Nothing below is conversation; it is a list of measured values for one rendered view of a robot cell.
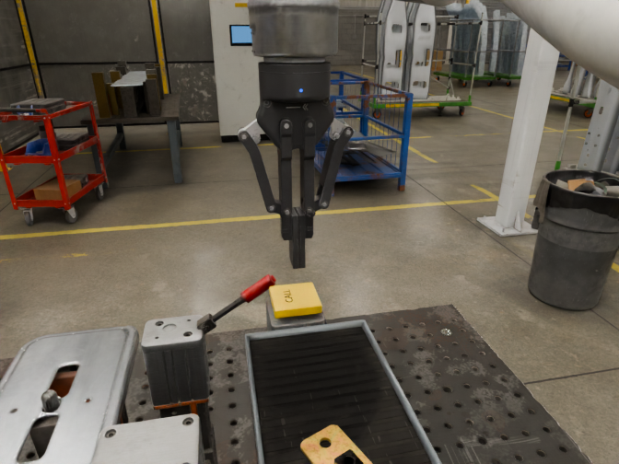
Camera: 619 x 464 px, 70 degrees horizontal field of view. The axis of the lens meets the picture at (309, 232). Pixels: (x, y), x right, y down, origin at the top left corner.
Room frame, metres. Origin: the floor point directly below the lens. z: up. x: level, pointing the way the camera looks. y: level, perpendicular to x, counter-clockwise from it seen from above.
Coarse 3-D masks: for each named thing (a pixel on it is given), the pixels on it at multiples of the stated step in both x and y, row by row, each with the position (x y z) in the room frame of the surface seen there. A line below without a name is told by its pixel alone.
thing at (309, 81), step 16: (272, 64) 0.46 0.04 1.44; (288, 64) 0.46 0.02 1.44; (304, 64) 0.46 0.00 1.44; (320, 64) 0.47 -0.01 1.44; (272, 80) 0.46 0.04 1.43; (288, 80) 0.46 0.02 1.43; (304, 80) 0.46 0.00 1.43; (320, 80) 0.47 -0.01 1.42; (272, 96) 0.46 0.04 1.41; (288, 96) 0.46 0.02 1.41; (304, 96) 0.46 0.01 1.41; (320, 96) 0.47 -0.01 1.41; (256, 112) 0.49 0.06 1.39; (272, 112) 0.48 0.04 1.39; (288, 112) 0.48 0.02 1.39; (304, 112) 0.48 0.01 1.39; (320, 112) 0.49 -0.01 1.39; (272, 128) 0.48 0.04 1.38; (320, 128) 0.49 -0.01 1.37
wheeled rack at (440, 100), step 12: (372, 24) 8.79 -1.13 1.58; (396, 24) 8.63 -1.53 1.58; (408, 24) 8.66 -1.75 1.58; (444, 24) 8.78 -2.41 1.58; (456, 24) 8.82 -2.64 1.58; (468, 24) 8.87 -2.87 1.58; (480, 24) 8.54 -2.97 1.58; (372, 60) 9.18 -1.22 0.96; (444, 60) 9.41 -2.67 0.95; (432, 96) 9.01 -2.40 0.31; (444, 96) 9.07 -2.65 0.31; (372, 108) 8.23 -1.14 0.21
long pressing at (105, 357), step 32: (32, 352) 0.57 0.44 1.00; (64, 352) 0.57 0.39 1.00; (96, 352) 0.57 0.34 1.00; (128, 352) 0.57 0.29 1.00; (0, 384) 0.50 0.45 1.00; (32, 384) 0.50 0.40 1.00; (96, 384) 0.50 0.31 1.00; (128, 384) 0.51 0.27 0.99; (0, 416) 0.44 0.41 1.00; (32, 416) 0.44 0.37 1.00; (64, 416) 0.44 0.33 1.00; (96, 416) 0.44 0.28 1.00; (0, 448) 0.39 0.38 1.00; (64, 448) 0.39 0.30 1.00
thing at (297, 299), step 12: (276, 288) 0.50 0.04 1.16; (288, 288) 0.50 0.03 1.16; (300, 288) 0.50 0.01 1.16; (312, 288) 0.50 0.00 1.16; (276, 300) 0.48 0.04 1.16; (288, 300) 0.48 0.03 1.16; (300, 300) 0.48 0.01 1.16; (312, 300) 0.48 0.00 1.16; (276, 312) 0.45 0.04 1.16; (288, 312) 0.46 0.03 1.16; (300, 312) 0.46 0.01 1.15; (312, 312) 0.46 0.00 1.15
